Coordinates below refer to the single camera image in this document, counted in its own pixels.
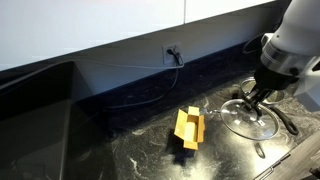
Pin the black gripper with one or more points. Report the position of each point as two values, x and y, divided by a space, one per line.
273 79

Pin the glass pot lid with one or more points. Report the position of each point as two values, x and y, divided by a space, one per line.
246 123

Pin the black utensil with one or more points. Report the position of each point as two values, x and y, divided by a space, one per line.
260 150

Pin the yellow cardboard box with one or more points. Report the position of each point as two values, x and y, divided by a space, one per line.
190 130

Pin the narrow white cabinet door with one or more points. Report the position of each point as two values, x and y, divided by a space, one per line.
213 8

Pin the wide white cabinet door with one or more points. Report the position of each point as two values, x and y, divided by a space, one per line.
83 26

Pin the large black appliance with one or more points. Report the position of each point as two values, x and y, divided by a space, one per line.
36 133

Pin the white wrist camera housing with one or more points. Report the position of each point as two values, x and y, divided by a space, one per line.
310 86

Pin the white wall outlet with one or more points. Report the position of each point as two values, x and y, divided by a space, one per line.
165 56

